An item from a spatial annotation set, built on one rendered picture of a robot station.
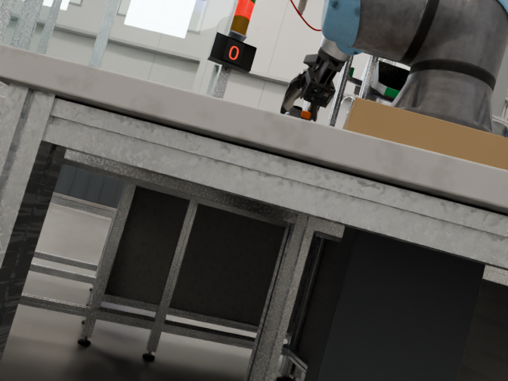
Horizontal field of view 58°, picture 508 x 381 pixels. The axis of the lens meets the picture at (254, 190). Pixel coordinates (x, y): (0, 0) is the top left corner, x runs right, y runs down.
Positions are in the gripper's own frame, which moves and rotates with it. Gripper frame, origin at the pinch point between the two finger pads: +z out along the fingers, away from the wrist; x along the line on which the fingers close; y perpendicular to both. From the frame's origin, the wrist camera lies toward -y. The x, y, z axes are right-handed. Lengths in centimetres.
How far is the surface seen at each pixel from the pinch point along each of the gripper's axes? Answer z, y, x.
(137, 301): 164, -44, -8
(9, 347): 143, 4, -59
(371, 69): -13.7, -16.3, 19.7
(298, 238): 5.2, 40.0, -0.6
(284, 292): 13.7, 48.0, -0.4
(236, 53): -3.6, -15.3, -18.0
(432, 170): -41, 77, -18
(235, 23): -8.9, -21.3, -20.6
